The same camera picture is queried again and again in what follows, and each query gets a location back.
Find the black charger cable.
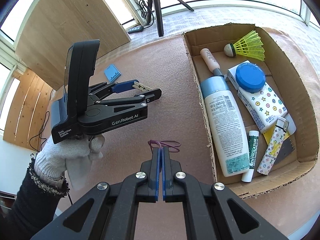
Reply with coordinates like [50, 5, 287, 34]
[29, 89, 54, 153]

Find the white dotted tissue pack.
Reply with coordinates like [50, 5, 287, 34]
[238, 83, 288, 133]

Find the white sunscreen bottle blue cap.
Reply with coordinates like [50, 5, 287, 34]
[200, 76, 249, 177]

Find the white usb charger plug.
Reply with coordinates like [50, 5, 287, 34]
[227, 60, 251, 91]

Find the pine slat headboard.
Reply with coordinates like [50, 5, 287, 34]
[3, 68, 52, 151]

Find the large wooden board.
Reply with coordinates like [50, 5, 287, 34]
[14, 0, 130, 89]

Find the wooden clothespin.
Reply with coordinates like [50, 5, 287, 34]
[132, 81, 152, 92]

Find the green lip balm stick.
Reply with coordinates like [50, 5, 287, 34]
[241, 130, 259, 183]

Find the left white gloved hand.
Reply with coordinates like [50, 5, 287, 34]
[34, 134, 105, 190]

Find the ring light black cable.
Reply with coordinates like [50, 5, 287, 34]
[128, 0, 155, 29]

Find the left dark sleeve forearm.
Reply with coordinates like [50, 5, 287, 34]
[1, 159, 69, 239]

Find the cardboard box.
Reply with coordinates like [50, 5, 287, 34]
[184, 24, 319, 199]

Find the black tripod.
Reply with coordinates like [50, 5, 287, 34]
[146, 0, 194, 37]

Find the blue phone stand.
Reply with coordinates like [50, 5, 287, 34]
[104, 64, 121, 83]

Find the small white plastic cap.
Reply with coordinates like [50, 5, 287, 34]
[285, 113, 296, 135]

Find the brown rubber band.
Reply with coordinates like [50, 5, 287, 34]
[148, 140, 181, 153]

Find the yellow black notepad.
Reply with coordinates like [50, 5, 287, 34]
[263, 126, 295, 165]

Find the black inline cable remote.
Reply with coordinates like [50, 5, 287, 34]
[127, 25, 144, 34]

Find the small pink tube grey cap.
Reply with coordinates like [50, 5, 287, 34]
[200, 48, 224, 77]

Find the yellow plastic shuttlecock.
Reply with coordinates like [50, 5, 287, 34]
[223, 30, 265, 61]

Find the patterned white lighter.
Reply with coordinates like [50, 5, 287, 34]
[257, 117, 289, 175]

